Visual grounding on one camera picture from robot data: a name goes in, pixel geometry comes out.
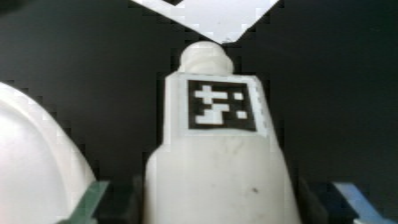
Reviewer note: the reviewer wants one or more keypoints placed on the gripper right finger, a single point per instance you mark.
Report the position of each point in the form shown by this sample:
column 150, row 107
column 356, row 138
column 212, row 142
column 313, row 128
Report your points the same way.
column 334, row 204

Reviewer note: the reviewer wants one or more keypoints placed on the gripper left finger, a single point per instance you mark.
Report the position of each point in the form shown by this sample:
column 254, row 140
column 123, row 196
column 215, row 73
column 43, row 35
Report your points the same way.
column 109, row 205

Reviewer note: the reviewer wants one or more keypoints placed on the white round table top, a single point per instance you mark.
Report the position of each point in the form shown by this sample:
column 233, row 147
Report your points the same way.
column 45, row 172

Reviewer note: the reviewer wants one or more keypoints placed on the white cylindrical table leg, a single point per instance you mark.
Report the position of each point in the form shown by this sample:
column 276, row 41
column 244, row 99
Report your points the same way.
column 217, row 180

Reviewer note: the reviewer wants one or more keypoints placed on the white marker sheet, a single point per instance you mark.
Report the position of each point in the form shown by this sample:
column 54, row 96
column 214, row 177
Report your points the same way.
column 219, row 18

